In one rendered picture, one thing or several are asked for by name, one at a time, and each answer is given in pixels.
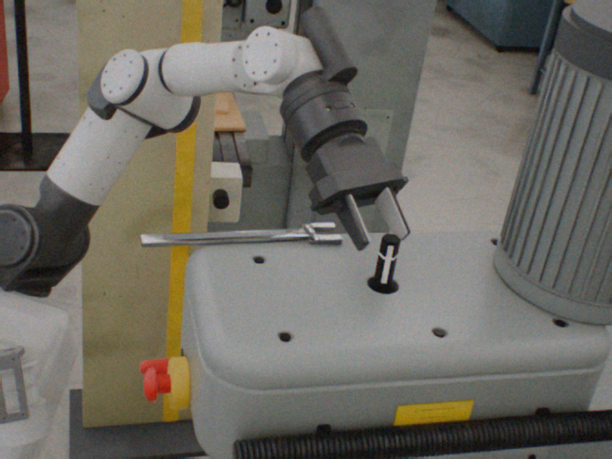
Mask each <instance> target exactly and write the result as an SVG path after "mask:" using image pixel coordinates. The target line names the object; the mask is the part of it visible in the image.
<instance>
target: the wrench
mask: <svg viewBox="0 0 612 459"><path fill-rule="evenodd" d="M333 231H334V224H333V223H311V224H303V225H302V229H276V230H251V231H225V232H200V233H173V234H148V235H140V237H139V238H140V244H141V247H143V248H146V247H168V246H192V245H215V244H238V243H262V242H284V241H285V240H306V239H308V241H309V243H310V244H311V245H315V244H319V245H330V244H342V237H341V236H340V235H323V236H318V237H317V235H316V233H315V232H333Z"/></svg>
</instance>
